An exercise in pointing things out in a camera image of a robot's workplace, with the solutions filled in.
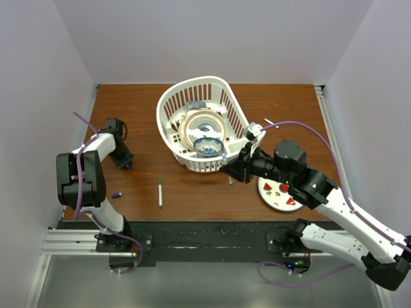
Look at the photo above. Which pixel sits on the white marker pen blue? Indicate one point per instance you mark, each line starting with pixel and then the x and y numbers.
pixel 224 162

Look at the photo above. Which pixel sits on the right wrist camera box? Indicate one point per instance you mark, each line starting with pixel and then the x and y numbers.
pixel 255 134

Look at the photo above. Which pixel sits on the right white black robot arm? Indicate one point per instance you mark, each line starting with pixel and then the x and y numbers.
pixel 383 254

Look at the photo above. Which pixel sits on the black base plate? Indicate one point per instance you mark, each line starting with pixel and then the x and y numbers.
pixel 213 241

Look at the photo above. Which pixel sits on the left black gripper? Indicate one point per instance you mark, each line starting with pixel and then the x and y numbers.
pixel 126 160

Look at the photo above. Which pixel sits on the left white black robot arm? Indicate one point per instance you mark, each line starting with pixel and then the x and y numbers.
pixel 81 183

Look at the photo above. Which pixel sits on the small white pen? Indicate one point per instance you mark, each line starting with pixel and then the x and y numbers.
pixel 270 123

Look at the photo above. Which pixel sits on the grey object in basket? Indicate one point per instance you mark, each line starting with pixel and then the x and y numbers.
pixel 193 105

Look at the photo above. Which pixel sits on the watermelon pattern plate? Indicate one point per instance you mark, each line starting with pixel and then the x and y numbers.
pixel 275 194

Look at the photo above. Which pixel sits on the aluminium rail frame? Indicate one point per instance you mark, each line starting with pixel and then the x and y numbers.
pixel 319 90

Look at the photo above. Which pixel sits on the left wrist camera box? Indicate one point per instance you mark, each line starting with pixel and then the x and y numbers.
pixel 119 125

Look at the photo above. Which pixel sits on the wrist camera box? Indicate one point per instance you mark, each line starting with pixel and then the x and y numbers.
pixel 119 125
pixel 255 134

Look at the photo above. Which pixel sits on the blue white patterned bowl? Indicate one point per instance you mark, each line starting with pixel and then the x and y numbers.
pixel 208 147

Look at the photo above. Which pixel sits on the white marker pen green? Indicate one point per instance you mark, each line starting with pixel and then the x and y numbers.
pixel 160 196

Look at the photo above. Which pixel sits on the tan rimmed plate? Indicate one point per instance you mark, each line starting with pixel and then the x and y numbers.
pixel 199 123

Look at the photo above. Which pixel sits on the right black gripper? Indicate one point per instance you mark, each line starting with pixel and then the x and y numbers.
pixel 239 168

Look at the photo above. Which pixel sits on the white plastic dish basket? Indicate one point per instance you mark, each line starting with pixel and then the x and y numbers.
pixel 219 97

